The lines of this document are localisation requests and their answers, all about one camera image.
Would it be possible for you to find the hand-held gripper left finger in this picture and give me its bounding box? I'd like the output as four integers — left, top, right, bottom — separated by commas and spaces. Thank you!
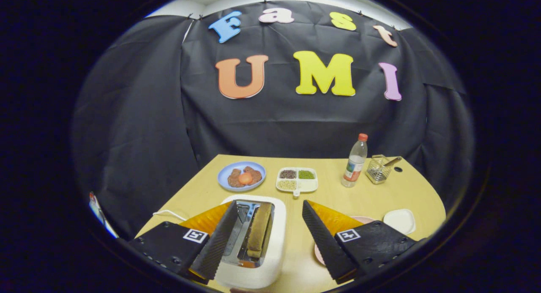
128, 200, 238, 285

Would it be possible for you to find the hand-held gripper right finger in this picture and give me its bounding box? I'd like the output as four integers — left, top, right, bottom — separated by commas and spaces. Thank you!
302, 200, 417, 285

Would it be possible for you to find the plain brown toast slice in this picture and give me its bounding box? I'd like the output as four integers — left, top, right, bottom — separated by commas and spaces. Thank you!
246, 202, 273, 259

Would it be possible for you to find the pink round plate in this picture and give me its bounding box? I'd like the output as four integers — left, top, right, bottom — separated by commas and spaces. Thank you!
314, 216, 377, 266

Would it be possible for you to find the white toaster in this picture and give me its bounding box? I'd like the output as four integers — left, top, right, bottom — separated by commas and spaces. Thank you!
213, 194, 287, 290

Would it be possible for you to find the white divided dish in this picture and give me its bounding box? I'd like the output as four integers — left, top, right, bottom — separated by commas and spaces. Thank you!
276, 167, 319, 197

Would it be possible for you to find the brown meat patty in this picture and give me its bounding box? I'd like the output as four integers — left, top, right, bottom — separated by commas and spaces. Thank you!
243, 166, 262, 184
228, 168, 246, 188

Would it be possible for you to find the blue round plate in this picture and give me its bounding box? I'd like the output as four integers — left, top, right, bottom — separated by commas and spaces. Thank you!
217, 161, 267, 192

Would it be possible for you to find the white square plate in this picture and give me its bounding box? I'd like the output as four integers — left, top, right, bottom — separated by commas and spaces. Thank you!
383, 209, 416, 235

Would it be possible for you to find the clear water bottle red cap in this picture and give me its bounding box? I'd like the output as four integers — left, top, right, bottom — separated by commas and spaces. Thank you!
341, 133, 369, 188

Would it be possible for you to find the metal mesh utensil holder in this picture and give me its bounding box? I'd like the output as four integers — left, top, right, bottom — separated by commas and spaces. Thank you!
366, 154, 393, 185

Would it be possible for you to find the black backdrop cloth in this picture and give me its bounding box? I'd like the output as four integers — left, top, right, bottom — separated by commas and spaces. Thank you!
72, 0, 476, 238

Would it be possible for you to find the white toaster cable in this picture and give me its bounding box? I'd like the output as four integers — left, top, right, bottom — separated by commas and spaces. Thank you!
152, 209, 186, 222

